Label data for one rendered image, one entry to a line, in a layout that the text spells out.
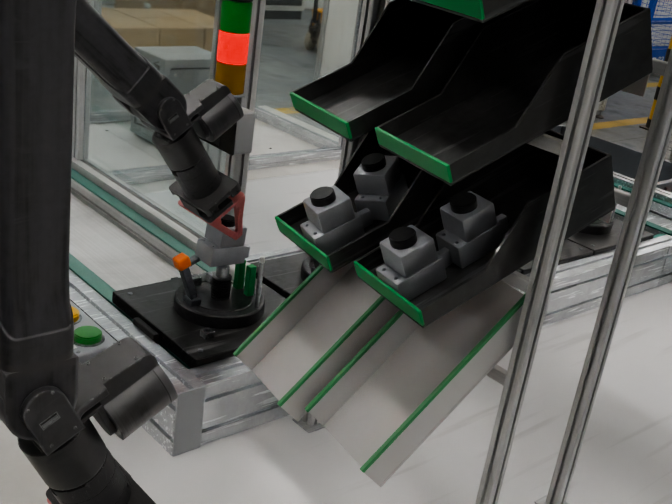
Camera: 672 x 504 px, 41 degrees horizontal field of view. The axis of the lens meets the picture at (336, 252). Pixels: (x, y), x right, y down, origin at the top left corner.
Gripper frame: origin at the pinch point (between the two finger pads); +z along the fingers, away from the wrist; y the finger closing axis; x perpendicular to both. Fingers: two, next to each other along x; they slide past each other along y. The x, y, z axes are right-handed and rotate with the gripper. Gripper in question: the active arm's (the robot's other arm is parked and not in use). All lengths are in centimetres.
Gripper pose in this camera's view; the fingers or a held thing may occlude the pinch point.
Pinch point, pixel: (227, 228)
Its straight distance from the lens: 137.9
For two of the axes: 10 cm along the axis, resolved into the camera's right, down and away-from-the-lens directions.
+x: -6.9, 6.5, -3.1
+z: 3.1, 6.6, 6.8
